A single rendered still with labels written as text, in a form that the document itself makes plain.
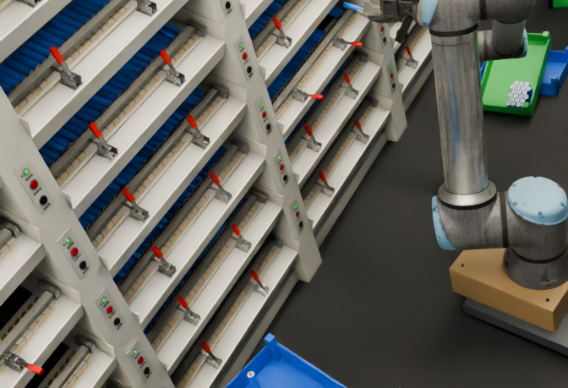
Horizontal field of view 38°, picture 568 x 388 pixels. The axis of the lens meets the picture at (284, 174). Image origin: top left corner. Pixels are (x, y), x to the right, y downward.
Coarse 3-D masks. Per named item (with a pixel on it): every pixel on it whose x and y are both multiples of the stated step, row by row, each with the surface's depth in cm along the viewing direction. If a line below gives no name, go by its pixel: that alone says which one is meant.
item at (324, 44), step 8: (344, 16) 267; (336, 24) 265; (344, 24) 267; (336, 32) 263; (344, 32) 265; (328, 40) 260; (320, 48) 257; (312, 56) 255; (304, 64) 252; (312, 64) 254; (304, 72) 250; (296, 80) 248; (288, 88) 245; (280, 96) 243; (288, 96) 246; (280, 104) 241; (280, 112) 241
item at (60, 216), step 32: (0, 96) 152; (0, 128) 153; (0, 160) 154; (32, 160) 161; (0, 192) 160; (32, 224) 163; (64, 224) 171; (64, 256) 172; (96, 256) 180; (96, 288) 182; (96, 320) 184; (128, 320) 193; (128, 384) 200; (160, 384) 208
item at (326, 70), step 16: (352, 0) 270; (352, 32) 266; (336, 48) 261; (352, 48) 267; (320, 64) 256; (336, 64) 257; (304, 80) 251; (320, 80) 252; (288, 112) 243; (304, 112) 248; (288, 128) 240
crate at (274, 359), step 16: (272, 336) 192; (272, 352) 195; (288, 352) 191; (256, 368) 194; (272, 368) 195; (288, 368) 194; (304, 368) 190; (240, 384) 191; (272, 384) 192; (288, 384) 191; (304, 384) 190; (320, 384) 189; (336, 384) 182
